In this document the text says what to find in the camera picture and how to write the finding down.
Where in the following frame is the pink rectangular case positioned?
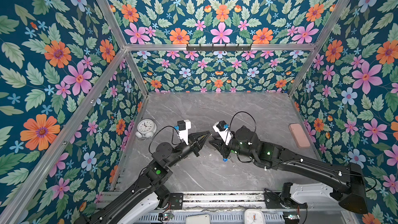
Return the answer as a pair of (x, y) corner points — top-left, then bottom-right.
(289, 123), (311, 148)

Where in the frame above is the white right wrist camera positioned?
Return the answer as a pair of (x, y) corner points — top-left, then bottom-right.
(213, 120), (233, 145)

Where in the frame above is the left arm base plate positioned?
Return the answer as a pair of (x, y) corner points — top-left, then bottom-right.
(157, 193), (184, 210)

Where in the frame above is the black hook rail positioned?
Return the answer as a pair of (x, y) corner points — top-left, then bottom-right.
(186, 44), (252, 52)

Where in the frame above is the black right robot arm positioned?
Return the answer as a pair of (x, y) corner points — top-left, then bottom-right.
(210, 121), (368, 214)

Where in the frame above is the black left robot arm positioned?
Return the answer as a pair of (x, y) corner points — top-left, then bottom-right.
(75, 131), (211, 224)

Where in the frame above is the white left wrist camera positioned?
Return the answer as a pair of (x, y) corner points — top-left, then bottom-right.
(174, 120), (192, 145)

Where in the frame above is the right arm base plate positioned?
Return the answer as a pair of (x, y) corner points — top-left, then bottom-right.
(263, 189), (308, 210)

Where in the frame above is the white square clock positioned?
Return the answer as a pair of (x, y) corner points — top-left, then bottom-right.
(243, 209), (266, 224)

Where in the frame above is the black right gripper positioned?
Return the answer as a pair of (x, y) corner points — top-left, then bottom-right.
(207, 134), (256, 161)

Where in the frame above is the white alarm clock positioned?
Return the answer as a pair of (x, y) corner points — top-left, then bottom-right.
(135, 119), (157, 139)

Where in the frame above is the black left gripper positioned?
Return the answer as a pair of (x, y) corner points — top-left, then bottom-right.
(166, 130), (211, 170)

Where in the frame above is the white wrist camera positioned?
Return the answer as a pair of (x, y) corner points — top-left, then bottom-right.
(174, 120), (192, 145)
(213, 120), (233, 145)

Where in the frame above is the white device at front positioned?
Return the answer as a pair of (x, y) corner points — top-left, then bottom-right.
(186, 214), (210, 224)

